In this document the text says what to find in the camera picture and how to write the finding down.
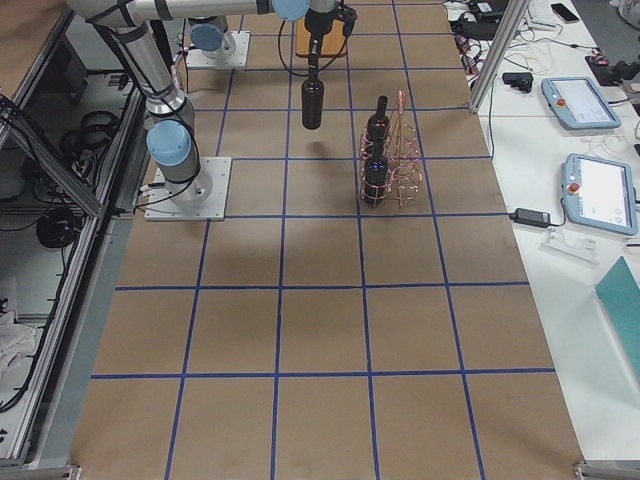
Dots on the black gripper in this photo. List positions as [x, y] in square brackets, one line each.
[315, 24]

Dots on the dark wine bottle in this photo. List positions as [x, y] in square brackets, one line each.
[312, 100]

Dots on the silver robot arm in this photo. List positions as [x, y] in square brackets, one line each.
[171, 141]
[211, 36]

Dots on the dark wine bottle rear basket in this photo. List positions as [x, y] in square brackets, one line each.
[377, 124]

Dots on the dark wine bottle basket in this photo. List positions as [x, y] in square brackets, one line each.
[374, 174]
[377, 124]

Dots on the dark wine bottle front basket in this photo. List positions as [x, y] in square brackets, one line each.
[374, 174]

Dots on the black power adapter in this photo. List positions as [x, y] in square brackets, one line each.
[529, 217]

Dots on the blue teach pendant far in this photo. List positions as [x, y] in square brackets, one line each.
[578, 103]

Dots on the blue teach pendant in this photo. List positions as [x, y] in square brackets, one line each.
[599, 193]
[578, 103]

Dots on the clear acrylic stand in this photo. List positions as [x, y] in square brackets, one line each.
[578, 248]

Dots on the blue teach pendant near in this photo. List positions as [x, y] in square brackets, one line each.
[599, 193]

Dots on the teal board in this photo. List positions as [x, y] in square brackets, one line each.
[618, 292]

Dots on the copper wire bottle basket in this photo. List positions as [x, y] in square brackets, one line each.
[404, 177]

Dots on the aluminium frame post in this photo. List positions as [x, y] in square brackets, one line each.
[505, 33]

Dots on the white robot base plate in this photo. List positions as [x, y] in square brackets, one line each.
[204, 199]

